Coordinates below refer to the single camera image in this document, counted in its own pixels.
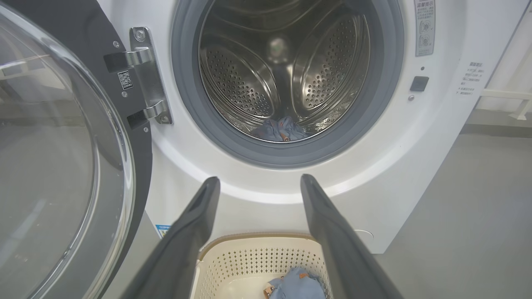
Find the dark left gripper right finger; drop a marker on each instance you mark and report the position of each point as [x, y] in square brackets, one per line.
[345, 257]

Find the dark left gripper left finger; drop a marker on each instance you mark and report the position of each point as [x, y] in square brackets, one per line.
[183, 245]

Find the blue garment orange print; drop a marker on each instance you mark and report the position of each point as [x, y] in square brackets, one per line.
[282, 129]
[297, 284]

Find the black glass washer door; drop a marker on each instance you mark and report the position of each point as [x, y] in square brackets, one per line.
[62, 166]

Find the white front-load washing machine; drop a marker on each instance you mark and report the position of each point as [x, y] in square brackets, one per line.
[415, 145]

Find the metal door hinge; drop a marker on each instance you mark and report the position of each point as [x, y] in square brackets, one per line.
[147, 79]

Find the stainless steel washing machine drum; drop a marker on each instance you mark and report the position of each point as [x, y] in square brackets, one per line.
[324, 74]

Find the black door lock socket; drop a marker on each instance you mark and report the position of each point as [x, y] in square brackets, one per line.
[419, 83]

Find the blue energy label sticker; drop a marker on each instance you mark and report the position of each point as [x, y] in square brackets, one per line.
[163, 231]

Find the round white filter cover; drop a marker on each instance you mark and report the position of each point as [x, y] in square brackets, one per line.
[365, 235]

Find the cream perforated laundry basket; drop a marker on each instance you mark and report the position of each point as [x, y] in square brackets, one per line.
[249, 265]

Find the small QR code sticker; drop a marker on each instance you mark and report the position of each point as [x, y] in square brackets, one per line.
[125, 80]

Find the small printed text sticker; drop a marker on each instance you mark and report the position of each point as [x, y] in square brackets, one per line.
[470, 79]

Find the grey warning label sticker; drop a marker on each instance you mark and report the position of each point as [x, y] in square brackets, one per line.
[424, 29]

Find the white frame structure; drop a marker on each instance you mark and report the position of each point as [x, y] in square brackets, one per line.
[507, 93]

